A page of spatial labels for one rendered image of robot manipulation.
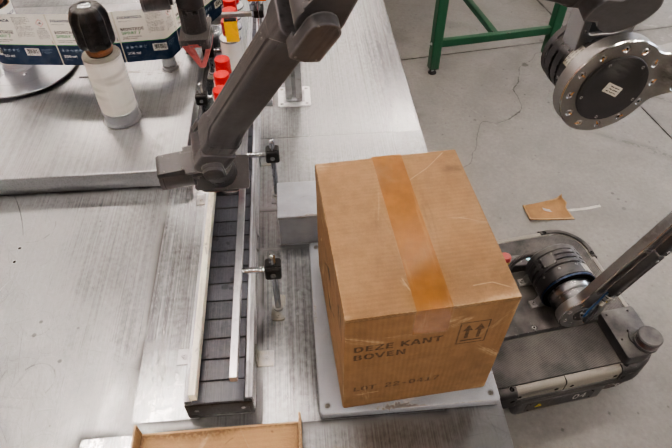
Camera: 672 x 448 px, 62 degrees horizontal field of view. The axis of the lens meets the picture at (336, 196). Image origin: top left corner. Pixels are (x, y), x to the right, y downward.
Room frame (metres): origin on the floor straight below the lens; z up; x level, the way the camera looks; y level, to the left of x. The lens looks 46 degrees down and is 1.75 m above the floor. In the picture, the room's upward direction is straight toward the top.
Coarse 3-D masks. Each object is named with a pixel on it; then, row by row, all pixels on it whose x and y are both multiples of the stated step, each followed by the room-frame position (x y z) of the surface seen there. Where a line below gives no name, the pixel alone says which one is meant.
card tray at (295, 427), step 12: (300, 420) 0.36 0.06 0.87; (168, 432) 0.35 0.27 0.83; (180, 432) 0.35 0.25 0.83; (192, 432) 0.35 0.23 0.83; (204, 432) 0.35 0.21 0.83; (216, 432) 0.35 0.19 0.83; (228, 432) 0.35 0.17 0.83; (240, 432) 0.35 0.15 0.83; (252, 432) 0.35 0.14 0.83; (264, 432) 0.35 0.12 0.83; (276, 432) 0.35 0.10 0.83; (288, 432) 0.35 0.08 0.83; (300, 432) 0.34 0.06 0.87; (132, 444) 0.32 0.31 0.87; (144, 444) 0.33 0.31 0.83; (156, 444) 0.33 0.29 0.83; (168, 444) 0.33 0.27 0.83; (180, 444) 0.33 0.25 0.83; (192, 444) 0.33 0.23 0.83; (204, 444) 0.33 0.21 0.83; (216, 444) 0.33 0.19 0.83; (228, 444) 0.33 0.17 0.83; (240, 444) 0.33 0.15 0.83; (252, 444) 0.33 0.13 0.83; (264, 444) 0.33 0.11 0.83; (276, 444) 0.33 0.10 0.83; (288, 444) 0.33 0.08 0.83; (300, 444) 0.32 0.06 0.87
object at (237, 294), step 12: (252, 24) 1.43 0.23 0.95; (240, 192) 0.77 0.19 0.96; (240, 204) 0.73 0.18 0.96; (240, 216) 0.70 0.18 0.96; (240, 228) 0.67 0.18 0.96; (240, 240) 0.64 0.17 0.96; (240, 252) 0.62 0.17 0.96; (240, 264) 0.59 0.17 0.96; (240, 276) 0.57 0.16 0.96; (240, 288) 0.54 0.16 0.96; (240, 300) 0.52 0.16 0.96; (240, 312) 0.50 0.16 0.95
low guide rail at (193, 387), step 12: (204, 240) 0.68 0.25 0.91; (204, 252) 0.65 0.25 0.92; (204, 264) 0.63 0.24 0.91; (204, 276) 0.60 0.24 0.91; (204, 288) 0.57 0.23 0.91; (204, 300) 0.55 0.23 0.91; (204, 312) 0.53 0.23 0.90; (192, 348) 0.46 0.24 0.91; (192, 360) 0.43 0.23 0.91; (192, 372) 0.41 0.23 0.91; (192, 384) 0.39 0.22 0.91; (192, 396) 0.38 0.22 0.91
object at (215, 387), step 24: (216, 192) 0.85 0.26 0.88; (216, 216) 0.78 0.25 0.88; (216, 240) 0.71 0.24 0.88; (216, 264) 0.65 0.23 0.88; (216, 288) 0.60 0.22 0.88; (216, 312) 0.55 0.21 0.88; (216, 336) 0.50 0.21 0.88; (240, 336) 0.50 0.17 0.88; (216, 360) 0.45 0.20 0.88; (240, 360) 0.45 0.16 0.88; (216, 384) 0.41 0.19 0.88; (240, 384) 0.41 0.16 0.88
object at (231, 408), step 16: (256, 128) 1.06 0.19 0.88; (256, 144) 1.01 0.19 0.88; (256, 160) 0.95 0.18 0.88; (256, 176) 0.90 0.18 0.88; (208, 192) 0.85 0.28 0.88; (256, 192) 0.85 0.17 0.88; (256, 208) 0.80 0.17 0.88; (256, 224) 0.76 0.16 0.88; (256, 240) 0.72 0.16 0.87; (256, 256) 0.69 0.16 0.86; (256, 288) 0.61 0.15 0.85; (256, 304) 0.59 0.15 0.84; (192, 320) 0.53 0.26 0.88; (256, 320) 0.55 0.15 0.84; (192, 336) 0.50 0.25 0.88; (256, 336) 0.52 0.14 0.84; (192, 416) 0.38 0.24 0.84
